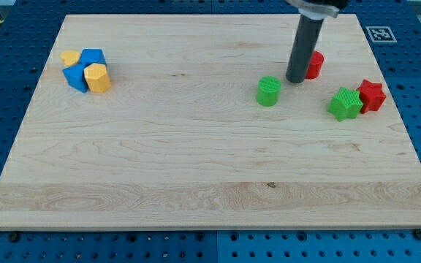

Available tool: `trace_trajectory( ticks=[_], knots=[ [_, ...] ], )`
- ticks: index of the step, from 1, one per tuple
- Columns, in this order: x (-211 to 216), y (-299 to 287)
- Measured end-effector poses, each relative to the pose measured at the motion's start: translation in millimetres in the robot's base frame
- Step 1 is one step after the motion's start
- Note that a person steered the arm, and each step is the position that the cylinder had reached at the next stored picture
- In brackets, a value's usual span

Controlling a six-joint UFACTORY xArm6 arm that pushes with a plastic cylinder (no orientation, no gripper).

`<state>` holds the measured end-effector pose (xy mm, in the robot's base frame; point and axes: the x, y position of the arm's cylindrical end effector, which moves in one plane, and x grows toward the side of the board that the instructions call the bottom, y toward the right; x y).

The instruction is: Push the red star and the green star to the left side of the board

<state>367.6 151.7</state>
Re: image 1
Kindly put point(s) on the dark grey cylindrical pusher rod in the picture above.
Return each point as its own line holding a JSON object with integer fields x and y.
{"x": 306, "y": 37}

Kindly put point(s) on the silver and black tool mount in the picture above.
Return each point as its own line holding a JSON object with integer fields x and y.
{"x": 319, "y": 8}

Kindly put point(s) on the green star block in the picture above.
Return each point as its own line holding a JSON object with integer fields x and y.
{"x": 346, "y": 103}

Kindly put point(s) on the red star block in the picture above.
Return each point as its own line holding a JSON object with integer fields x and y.
{"x": 371, "y": 95}

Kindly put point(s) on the wooden board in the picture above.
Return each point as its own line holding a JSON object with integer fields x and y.
{"x": 179, "y": 141}

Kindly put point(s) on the red cylinder block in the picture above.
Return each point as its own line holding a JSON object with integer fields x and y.
{"x": 315, "y": 65}

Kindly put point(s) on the green cylinder block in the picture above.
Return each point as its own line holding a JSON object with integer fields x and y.
{"x": 268, "y": 91}

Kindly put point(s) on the white fiducial marker tag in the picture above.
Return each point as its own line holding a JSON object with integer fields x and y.
{"x": 381, "y": 34}

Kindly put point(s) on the yellow hexagon block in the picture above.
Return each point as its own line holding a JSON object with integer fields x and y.
{"x": 97, "y": 78}

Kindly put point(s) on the blue cube block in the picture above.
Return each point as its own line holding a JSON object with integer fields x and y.
{"x": 92, "y": 56}

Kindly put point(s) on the blue triangle block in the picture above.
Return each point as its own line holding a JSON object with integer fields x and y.
{"x": 75, "y": 77}

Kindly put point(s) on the yellow heart block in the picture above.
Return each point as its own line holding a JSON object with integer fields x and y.
{"x": 70, "y": 57}

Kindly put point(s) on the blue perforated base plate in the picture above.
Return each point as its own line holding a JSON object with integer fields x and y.
{"x": 26, "y": 38}

